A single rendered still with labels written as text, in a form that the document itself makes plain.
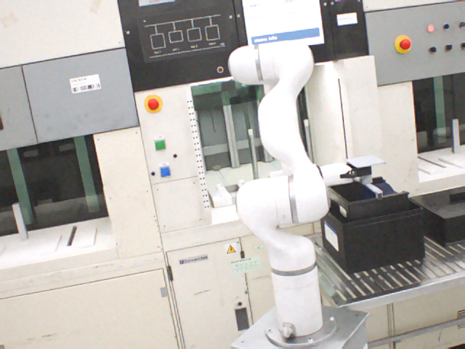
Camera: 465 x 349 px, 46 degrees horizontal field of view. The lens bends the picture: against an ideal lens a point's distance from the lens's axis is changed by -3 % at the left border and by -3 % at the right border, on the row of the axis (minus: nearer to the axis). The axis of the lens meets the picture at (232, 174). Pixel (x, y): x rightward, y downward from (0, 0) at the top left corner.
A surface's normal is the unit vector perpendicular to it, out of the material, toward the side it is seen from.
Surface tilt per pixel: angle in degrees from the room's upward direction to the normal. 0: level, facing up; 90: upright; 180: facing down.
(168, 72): 90
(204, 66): 90
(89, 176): 90
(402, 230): 90
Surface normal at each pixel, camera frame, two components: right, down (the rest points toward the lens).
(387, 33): 0.17, 0.22
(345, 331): -0.14, -0.96
